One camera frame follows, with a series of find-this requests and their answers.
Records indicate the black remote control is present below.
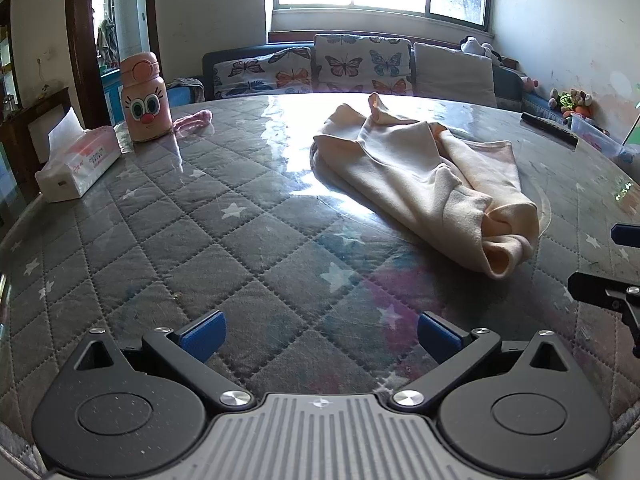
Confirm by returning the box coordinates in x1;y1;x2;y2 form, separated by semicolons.
520;112;578;148

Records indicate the panda plush toy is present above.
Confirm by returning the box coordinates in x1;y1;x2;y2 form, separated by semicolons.
460;36;503;63

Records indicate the dark wooden door frame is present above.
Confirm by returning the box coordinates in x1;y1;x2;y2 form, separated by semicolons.
65;0;161;128

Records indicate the pink cartoon face bottle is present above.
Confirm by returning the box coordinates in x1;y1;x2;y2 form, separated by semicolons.
118;51;174;142

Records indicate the pile of plush toys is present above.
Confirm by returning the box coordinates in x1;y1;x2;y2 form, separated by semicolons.
550;87;593;121

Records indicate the pink bottle strap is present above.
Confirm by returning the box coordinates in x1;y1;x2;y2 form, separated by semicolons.
172;109;213;136

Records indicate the cream garment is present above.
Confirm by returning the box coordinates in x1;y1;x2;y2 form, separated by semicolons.
311;92;541;281

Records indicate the dark wooden cabinet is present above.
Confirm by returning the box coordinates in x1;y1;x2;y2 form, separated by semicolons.
0;0;71;201

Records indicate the blue cloth on chair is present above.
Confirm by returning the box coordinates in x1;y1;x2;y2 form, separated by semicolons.
166;77;206;108

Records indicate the plain white cushion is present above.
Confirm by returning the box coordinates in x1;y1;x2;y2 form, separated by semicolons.
412;42;498;108

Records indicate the blue cabinet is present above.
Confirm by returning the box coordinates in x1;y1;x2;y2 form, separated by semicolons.
100;67;123;126

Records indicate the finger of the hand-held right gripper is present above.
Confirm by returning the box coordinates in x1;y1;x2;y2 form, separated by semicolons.
611;222;640;248
567;271;640;356

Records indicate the butterfly print cushion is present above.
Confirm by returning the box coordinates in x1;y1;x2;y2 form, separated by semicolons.
312;34;413;96
213;47;313;100

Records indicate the dark blue sofa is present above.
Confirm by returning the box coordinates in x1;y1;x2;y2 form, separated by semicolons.
201;35;591;126

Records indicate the white tissue box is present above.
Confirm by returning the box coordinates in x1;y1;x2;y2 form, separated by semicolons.
34;106;122;203

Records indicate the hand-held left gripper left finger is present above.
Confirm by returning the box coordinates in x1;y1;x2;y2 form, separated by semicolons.
74;310;255;409

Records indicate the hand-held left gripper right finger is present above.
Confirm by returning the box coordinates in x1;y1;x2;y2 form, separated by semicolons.
390;311;568;409

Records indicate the clear plastic bin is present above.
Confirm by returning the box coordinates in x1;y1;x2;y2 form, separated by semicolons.
570;112;626;158

